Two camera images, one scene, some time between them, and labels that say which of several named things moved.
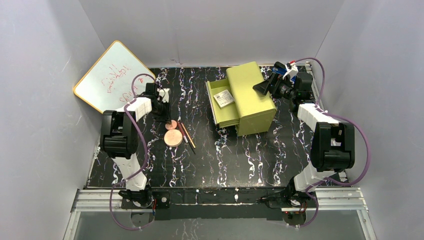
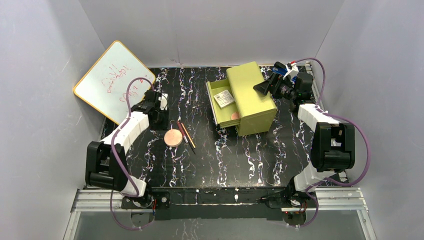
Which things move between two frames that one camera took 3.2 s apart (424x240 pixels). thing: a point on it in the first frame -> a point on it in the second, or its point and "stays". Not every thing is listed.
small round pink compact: (172, 125) -> (235, 115)
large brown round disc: (173, 138) stays
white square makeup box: (223, 98) stays
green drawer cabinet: (235, 101) stays
